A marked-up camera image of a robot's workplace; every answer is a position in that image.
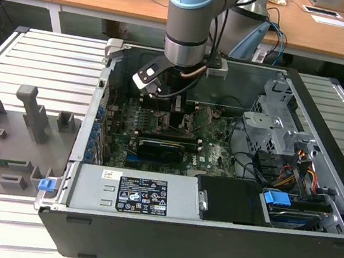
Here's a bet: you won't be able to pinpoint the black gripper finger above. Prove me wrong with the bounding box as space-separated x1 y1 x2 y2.
167 92 188 130

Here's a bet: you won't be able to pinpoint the CPU socket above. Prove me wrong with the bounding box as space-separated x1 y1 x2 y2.
154 109 201 140

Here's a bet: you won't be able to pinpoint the black RAM slot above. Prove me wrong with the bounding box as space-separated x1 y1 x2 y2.
139 97 197 110
137 132 202 149
139 95 198 107
138 102 197 116
138 129 200 145
138 99 197 112

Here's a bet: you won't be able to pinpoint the blue expansion slot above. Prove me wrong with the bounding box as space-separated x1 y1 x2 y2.
124 150 140 167

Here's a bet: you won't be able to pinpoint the black graphics card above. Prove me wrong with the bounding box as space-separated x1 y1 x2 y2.
135 136 187 166

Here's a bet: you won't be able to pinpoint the green motherboard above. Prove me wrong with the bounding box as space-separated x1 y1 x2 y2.
98 90 248 186

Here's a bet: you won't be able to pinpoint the grey case latch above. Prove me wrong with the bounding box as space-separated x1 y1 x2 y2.
103 37 126 62

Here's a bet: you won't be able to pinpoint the pale blue teach pendant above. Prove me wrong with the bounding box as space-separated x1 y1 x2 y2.
228 15 273 65

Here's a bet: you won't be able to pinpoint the silver shroud latch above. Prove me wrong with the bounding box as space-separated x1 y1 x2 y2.
197 189 212 212

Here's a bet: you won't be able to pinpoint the silver drive cage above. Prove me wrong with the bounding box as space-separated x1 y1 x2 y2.
237 72 326 163

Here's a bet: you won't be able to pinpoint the black plastic shroud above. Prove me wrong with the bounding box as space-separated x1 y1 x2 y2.
192 173 277 230

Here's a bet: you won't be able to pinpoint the silver power supply box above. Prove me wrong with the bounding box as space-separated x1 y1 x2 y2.
66 160 204 226

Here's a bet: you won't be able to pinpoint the black open PC case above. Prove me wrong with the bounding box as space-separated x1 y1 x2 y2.
32 31 344 258

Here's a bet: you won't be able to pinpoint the hard disk in blue carrier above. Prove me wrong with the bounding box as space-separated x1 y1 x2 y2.
259 188 326 234

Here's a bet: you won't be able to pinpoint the blue plastic latch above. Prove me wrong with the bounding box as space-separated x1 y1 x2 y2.
37 177 56 193

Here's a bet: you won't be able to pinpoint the white tablet device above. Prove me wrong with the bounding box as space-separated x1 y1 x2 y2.
301 4 343 19

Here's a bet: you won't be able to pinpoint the grey parts rack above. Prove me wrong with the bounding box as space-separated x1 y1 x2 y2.
0 81 87 207

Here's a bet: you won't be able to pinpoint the white paper sheet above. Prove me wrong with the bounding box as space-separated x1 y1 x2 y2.
310 14 344 29

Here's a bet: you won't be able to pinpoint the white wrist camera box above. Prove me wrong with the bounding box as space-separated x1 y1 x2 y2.
129 53 167 100

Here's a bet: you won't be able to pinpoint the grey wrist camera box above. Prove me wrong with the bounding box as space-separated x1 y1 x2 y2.
204 56 230 80

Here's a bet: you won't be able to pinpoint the black wire bundle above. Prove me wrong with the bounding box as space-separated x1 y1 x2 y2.
225 124 277 185

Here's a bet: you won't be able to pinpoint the blue hanging cables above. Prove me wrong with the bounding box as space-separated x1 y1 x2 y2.
264 6 294 67

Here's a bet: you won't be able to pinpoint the yellow red wire bundle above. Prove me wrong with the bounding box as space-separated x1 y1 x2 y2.
272 144 322 194

